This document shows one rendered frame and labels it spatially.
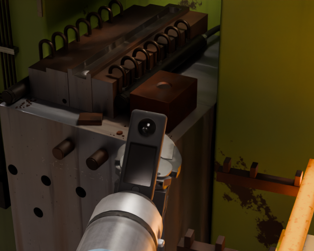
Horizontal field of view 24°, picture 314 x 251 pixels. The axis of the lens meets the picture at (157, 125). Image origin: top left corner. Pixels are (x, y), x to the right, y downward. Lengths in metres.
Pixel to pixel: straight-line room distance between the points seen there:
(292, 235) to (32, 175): 0.65
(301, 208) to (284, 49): 0.35
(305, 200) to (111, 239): 0.41
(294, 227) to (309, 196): 0.09
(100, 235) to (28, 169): 0.71
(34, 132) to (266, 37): 0.49
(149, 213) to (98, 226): 0.07
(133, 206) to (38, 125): 0.60
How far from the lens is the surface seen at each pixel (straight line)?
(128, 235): 0.83
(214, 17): 1.78
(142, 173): 0.93
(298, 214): 1.11
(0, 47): 1.69
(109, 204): 0.88
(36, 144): 1.47
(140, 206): 0.88
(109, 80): 1.38
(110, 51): 1.52
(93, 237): 0.83
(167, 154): 1.02
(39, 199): 1.55
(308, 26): 1.31
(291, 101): 1.38
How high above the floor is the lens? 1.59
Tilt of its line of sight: 29 degrees down
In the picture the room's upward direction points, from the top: straight up
